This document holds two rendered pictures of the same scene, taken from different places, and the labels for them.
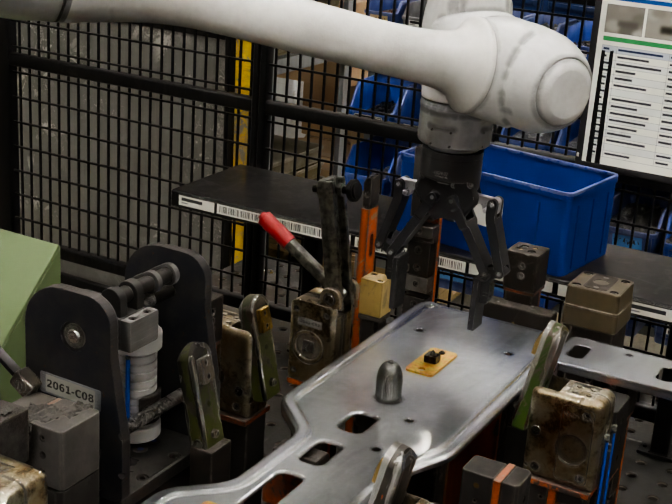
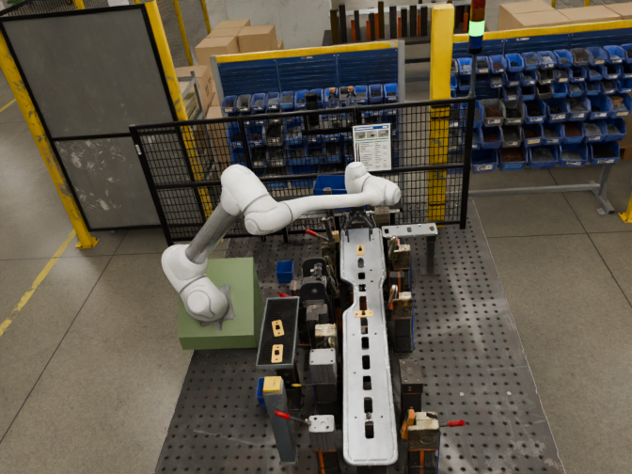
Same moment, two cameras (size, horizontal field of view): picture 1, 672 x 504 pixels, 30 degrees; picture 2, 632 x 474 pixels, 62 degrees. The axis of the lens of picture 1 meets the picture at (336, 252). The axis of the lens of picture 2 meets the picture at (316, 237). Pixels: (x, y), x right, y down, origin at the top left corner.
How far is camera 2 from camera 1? 1.39 m
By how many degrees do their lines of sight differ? 25
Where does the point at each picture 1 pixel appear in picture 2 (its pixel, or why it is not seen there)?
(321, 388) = (345, 269)
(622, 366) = (398, 231)
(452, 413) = (377, 263)
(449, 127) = not seen: hidden behind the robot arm
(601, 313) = (386, 218)
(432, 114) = not seen: hidden behind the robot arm
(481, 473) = (394, 276)
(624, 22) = (360, 135)
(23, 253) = (244, 262)
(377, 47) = (356, 202)
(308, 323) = (327, 252)
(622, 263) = not seen: hidden behind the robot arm
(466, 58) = (374, 197)
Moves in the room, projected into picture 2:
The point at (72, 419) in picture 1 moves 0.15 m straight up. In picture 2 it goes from (323, 308) to (321, 282)
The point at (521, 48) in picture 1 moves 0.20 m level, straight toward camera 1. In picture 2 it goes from (386, 190) to (405, 213)
